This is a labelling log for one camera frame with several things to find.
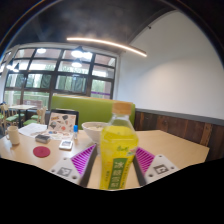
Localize black-framed tablet with stickers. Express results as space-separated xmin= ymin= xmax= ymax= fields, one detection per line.
xmin=46 ymin=108 xmax=80 ymax=140

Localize large black-framed window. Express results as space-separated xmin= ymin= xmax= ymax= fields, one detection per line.
xmin=0 ymin=47 xmax=118 ymax=109

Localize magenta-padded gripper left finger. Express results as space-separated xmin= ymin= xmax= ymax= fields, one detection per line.
xmin=49 ymin=143 xmax=99 ymax=188

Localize green upholstered bench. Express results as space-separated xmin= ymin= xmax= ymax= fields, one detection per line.
xmin=49 ymin=94 xmax=137 ymax=129

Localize wooden chairs with green seats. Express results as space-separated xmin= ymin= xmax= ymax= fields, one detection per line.
xmin=0 ymin=103 xmax=48 ymax=133

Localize yellow drink bottle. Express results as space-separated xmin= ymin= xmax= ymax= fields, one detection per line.
xmin=99 ymin=101 xmax=140 ymax=191

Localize wooden dining table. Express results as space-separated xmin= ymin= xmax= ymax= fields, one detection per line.
xmin=8 ymin=104 xmax=38 ymax=128

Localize white paper sheet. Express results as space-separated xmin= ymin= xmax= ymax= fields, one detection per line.
xmin=18 ymin=122 xmax=48 ymax=138

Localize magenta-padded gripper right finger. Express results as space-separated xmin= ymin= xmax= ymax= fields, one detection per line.
xmin=133 ymin=146 xmax=181 ymax=187

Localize long linear ceiling light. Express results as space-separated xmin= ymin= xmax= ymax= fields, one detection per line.
xmin=65 ymin=36 xmax=148 ymax=58

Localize white mug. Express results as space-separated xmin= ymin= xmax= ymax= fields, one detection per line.
xmin=4 ymin=125 xmax=21 ymax=146

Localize small blue-capped bottle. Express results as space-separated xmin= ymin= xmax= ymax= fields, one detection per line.
xmin=72 ymin=124 xmax=79 ymax=140

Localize flat round red coaster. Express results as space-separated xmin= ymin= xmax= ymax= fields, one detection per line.
xmin=32 ymin=145 xmax=52 ymax=158

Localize white bowl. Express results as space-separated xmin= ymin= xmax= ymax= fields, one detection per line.
xmin=81 ymin=121 xmax=109 ymax=144

